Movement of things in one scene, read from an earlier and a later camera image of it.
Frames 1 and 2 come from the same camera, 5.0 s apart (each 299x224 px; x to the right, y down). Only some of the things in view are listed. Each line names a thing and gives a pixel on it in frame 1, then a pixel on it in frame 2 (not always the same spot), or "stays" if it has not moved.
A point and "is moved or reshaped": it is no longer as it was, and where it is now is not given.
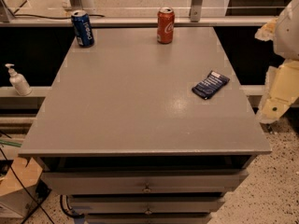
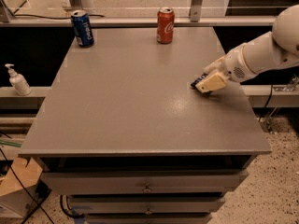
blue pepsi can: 82,28 stays
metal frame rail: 137,21 stays
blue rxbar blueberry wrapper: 212,83 is moved or reshaped
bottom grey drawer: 148,218 stays
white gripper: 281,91 to 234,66
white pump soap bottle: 19,81 stays
